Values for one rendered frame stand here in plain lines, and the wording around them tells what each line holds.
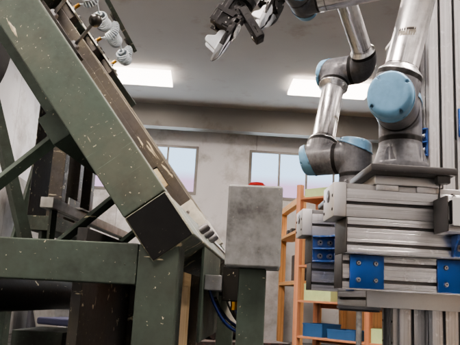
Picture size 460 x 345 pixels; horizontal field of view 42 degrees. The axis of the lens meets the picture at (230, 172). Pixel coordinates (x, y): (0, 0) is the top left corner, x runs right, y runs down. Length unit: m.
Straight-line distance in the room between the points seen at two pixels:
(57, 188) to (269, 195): 1.90
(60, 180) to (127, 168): 1.74
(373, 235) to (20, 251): 0.85
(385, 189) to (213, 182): 9.17
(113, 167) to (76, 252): 0.20
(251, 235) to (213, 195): 9.37
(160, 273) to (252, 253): 0.20
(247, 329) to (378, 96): 0.66
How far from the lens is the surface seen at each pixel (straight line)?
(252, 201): 1.32
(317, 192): 7.99
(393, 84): 1.56
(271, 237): 1.31
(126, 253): 1.35
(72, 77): 1.47
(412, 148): 1.67
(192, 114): 10.47
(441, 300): 1.78
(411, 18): 1.65
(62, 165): 3.11
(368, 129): 10.80
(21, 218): 2.50
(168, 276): 1.33
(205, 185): 10.71
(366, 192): 1.60
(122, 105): 2.33
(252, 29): 1.78
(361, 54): 2.39
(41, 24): 1.55
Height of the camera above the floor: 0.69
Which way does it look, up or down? 12 degrees up
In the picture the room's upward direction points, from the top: 3 degrees clockwise
